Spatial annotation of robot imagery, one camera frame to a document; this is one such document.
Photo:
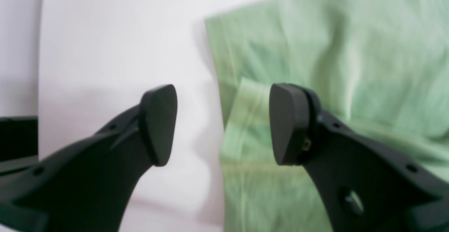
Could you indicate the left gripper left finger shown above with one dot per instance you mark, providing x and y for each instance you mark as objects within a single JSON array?
[{"x": 86, "y": 186}]

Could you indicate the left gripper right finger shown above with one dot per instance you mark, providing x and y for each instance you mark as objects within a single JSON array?
[{"x": 365, "y": 186}]

